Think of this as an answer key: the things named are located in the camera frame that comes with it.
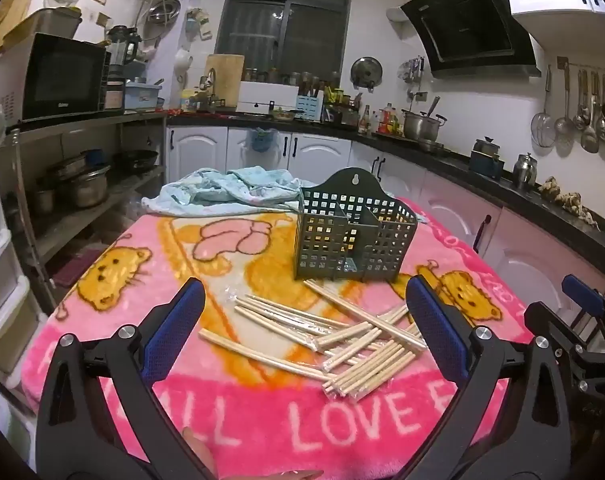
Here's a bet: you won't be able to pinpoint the light blue towel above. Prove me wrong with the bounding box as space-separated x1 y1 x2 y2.
141 166 428 223

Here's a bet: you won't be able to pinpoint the bunch of wooden chopsticks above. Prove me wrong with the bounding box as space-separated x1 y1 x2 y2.
198 280 428 403

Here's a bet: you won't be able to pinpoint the blue storage box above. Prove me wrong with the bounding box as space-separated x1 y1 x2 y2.
125 81 164 111

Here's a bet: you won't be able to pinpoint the black microwave oven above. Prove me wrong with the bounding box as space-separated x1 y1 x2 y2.
0 32 107 122

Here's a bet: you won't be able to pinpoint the row of glass jars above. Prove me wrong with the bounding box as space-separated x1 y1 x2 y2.
242 66 343 88

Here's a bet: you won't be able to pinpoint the white countertop appliance box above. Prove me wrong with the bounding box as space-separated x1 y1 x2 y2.
237 81 303 113

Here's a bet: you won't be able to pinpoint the white plastic drawer unit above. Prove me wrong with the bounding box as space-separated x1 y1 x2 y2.
0 102 38 376

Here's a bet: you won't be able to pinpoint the hanging steel spoons bunch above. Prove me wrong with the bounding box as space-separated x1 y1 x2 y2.
399 56 425 83

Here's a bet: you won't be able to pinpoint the pile of ginger roots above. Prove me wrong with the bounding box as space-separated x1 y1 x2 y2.
538 176 600 231

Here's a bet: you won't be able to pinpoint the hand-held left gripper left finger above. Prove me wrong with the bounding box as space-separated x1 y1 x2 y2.
35 277 218 480

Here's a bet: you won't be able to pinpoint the dark framed window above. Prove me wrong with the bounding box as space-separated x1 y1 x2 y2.
215 0 355 83

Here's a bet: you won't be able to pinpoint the black range hood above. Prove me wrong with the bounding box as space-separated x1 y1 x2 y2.
399 0 542 78

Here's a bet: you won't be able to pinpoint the hanging steel basin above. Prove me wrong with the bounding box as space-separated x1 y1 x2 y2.
146 0 182 26

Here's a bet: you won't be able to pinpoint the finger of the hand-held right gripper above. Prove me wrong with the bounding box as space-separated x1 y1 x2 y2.
561 274 605 356
523 300 605 411

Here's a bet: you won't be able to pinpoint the row of hanging steel utensils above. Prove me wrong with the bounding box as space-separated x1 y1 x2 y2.
555 62 605 153

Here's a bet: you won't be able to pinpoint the grey plastic cutlery basket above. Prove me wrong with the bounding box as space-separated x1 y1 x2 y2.
293 167 419 283

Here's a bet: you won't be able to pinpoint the black wok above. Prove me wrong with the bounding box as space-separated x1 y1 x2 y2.
113 149 160 173

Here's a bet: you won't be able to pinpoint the metal shelf rack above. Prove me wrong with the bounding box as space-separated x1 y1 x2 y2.
0 110 168 301

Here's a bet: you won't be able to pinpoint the black kitchen countertop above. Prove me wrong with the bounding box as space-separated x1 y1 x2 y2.
167 110 605 256

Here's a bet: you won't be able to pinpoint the wooden cutting board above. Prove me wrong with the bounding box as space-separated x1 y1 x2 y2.
204 54 246 108

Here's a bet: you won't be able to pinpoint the large steel pot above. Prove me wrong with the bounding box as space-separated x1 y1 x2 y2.
402 109 448 142

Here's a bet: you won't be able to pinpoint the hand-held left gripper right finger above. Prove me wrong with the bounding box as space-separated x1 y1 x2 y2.
392 274 573 480

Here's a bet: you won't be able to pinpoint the blue pot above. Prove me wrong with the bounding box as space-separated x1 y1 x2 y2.
469 152 505 178

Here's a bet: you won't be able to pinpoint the hanging small kitchen tools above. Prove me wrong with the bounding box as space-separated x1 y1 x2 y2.
185 8 213 41

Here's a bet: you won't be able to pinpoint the hanging steel pan lid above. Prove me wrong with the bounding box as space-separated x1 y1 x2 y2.
351 56 384 92

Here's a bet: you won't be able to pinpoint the hanging white bowl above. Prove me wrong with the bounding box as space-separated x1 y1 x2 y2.
175 50 194 86

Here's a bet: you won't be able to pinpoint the person's left hand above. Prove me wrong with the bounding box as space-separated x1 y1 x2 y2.
181 426 325 480

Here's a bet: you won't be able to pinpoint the steel faucet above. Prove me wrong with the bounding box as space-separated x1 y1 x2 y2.
198 67 218 106

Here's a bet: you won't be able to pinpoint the blue knife block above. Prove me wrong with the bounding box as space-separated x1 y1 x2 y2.
296 87 325 121

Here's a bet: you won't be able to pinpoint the black blender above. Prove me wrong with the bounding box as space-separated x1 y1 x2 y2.
105 25 142 111

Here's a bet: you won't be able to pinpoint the pink printed blanket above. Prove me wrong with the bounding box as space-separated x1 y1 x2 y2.
22 195 538 480

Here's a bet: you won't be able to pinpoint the hanging wire strainer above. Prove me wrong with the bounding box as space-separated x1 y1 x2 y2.
531 65 555 148

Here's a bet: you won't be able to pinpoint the steel pot with lid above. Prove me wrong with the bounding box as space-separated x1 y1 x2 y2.
57 165 110 209

